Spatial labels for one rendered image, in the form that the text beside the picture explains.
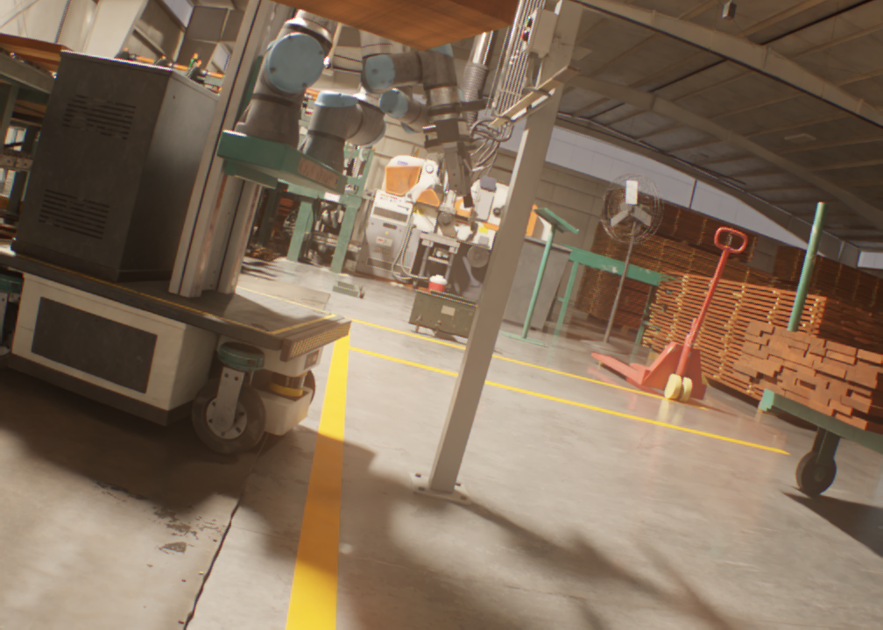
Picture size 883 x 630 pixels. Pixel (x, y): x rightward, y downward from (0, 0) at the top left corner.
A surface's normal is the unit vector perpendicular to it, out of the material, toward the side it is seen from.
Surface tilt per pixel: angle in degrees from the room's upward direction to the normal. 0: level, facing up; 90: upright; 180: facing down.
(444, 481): 90
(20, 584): 0
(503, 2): 90
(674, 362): 97
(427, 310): 90
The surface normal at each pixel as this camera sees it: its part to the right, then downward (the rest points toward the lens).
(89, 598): 0.26, -0.96
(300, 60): 0.25, 0.29
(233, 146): -0.10, 0.06
